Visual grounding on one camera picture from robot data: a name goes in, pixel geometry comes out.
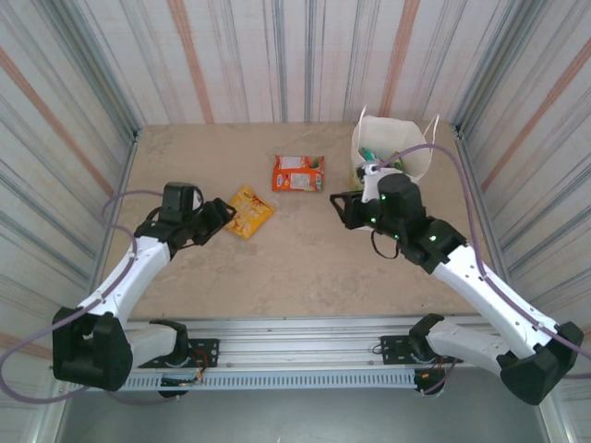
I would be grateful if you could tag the yellow chips snack bag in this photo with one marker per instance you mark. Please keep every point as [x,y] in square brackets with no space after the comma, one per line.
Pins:
[251,214]

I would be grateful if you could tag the aluminium rail frame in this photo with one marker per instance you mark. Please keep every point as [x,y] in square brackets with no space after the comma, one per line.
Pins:
[295,341]

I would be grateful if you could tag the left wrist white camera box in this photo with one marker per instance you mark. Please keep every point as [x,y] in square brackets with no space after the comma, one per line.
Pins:
[197,198]

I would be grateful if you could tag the green Fox's candy bag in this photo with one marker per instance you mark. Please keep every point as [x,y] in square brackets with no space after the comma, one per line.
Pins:
[398,159]

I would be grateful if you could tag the red orange snack packet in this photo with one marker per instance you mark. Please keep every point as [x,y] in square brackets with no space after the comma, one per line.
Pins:
[297,173]

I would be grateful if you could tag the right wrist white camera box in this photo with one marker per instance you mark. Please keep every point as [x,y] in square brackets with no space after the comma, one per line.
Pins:
[371,182]

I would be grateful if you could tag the left arm base controller board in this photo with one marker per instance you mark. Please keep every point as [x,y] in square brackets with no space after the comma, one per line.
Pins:
[175,382]

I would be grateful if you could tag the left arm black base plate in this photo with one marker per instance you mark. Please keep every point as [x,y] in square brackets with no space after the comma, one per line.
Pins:
[208,350]

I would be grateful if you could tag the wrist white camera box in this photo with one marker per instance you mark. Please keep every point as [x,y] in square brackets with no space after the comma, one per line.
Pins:
[371,182]
[197,198]

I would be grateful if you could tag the white printed paper bag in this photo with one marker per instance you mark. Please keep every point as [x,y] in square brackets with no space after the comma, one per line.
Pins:
[392,134]

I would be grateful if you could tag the right arm base controller board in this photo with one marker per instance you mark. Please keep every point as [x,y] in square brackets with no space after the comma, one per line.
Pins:
[427,380]

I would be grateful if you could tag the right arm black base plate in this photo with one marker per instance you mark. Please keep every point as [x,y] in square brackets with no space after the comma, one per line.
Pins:
[392,348]

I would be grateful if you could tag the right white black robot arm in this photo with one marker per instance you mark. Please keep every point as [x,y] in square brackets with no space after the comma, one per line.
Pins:
[480,286]

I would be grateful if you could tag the grey metal panel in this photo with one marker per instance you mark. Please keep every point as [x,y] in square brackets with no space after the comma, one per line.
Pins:
[295,415]

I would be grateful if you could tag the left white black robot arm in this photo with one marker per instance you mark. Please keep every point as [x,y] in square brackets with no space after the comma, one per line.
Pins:
[134,267]

